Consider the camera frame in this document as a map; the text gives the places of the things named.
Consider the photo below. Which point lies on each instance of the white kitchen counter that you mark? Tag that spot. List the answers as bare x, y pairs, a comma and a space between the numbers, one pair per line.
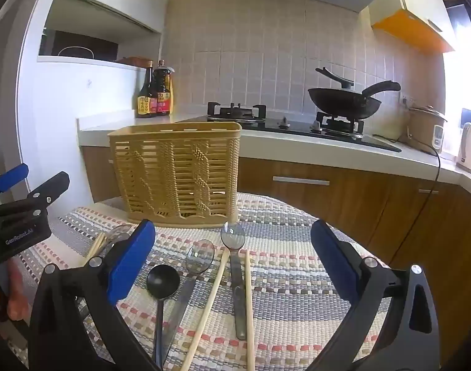
316, 150

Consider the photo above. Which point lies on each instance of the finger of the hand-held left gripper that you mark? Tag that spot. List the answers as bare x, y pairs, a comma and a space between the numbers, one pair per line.
11, 177
49, 191

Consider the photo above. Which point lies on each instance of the slim dark sauce bottle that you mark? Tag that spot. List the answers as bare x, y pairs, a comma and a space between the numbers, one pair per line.
144, 96

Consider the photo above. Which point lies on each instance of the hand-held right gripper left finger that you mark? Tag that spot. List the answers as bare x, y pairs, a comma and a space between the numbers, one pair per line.
131, 259

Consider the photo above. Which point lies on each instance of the clear plastic spoon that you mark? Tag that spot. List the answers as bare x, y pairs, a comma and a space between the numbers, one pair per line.
232, 235
117, 234
200, 257

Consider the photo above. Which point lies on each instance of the white electric kettle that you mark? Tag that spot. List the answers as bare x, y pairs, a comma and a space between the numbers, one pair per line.
468, 147

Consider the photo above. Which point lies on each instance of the black appliance in niche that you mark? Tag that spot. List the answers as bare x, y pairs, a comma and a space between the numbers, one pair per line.
80, 46

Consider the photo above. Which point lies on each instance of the black cooking spatula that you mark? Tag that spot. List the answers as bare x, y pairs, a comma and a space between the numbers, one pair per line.
336, 78

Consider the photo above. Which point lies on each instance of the person's left hand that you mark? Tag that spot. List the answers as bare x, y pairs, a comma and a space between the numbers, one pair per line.
15, 297

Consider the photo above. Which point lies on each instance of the black glass gas stove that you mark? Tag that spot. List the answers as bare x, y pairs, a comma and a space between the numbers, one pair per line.
281, 129

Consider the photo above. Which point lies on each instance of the wooden chopstick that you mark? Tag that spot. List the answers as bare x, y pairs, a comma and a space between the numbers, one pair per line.
91, 251
208, 301
101, 245
249, 309

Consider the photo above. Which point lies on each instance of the wide dark sauce bottle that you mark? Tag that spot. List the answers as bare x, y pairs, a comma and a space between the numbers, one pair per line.
164, 92

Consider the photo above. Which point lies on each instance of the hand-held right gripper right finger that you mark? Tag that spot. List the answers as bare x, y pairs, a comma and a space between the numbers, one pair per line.
334, 262

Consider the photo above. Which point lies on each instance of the beige rice cooker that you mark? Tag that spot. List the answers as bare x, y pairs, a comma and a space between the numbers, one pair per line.
423, 127

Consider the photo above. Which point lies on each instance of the brown wicker tray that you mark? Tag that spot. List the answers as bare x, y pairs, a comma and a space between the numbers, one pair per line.
133, 62

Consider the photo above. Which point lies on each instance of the black wok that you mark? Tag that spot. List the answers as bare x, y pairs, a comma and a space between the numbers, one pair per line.
343, 102

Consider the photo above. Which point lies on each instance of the orange wall cabinet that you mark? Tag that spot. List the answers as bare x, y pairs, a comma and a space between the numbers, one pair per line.
413, 27

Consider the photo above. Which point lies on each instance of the striped woven table mat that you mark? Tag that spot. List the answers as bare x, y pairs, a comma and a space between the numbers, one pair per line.
289, 278

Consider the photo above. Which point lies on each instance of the beige plastic utensil basket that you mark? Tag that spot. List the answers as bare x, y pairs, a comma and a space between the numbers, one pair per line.
177, 170

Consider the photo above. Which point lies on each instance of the black plastic spoon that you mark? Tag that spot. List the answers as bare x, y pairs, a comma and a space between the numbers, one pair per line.
162, 282

